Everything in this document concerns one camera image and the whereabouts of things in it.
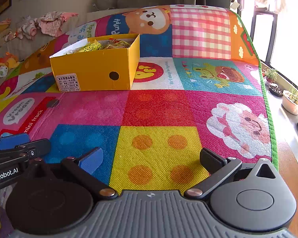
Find yellow cardboard box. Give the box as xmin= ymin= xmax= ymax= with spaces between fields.
xmin=49 ymin=33 xmax=140 ymax=92

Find yellow snack stick packet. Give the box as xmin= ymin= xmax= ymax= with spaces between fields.
xmin=74 ymin=40 xmax=103 ymax=53

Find red yellow snack bag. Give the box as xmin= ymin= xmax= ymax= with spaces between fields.
xmin=102 ymin=38 xmax=131 ymax=49

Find orange plush toy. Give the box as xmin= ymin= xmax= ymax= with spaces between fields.
xmin=0 ymin=52 xmax=20 ymax=77

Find colourful cartoon play mat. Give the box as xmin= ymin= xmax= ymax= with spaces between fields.
xmin=0 ymin=5 xmax=278 ymax=191

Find white plant pot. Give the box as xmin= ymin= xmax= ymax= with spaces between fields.
xmin=282 ymin=90 xmax=298 ymax=115

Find dark round dish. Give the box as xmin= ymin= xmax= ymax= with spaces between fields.
xmin=269 ymin=83 xmax=283 ymax=97

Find small potted green plant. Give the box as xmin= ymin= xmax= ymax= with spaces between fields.
xmin=265 ymin=68 xmax=278 ymax=83

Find pink crumpled clothes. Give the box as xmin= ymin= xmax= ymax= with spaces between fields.
xmin=4 ymin=11 xmax=78 ymax=42

